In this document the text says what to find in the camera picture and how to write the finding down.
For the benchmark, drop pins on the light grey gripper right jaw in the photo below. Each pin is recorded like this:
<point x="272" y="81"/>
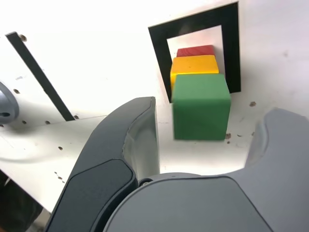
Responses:
<point x="217" y="205"/>

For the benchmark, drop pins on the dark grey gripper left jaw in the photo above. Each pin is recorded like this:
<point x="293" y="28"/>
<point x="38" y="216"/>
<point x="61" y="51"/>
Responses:
<point x="96" y="169"/>

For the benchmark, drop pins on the green cube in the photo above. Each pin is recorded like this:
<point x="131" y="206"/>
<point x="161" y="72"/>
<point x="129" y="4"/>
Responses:
<point x="201" y="108"/>

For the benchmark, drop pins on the yellow cube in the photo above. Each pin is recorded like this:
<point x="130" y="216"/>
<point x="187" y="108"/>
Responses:
<point x="193" y="65"/>

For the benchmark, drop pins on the red cube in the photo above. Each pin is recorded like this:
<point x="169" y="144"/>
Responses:
<point x="195" y="51"/>

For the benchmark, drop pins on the black tape square outline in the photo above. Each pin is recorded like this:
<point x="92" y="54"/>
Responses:
<point x="159" y="48"/>

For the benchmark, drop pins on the black tape strip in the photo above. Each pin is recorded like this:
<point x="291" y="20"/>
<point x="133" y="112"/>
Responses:
<point x="41" y="77"/>

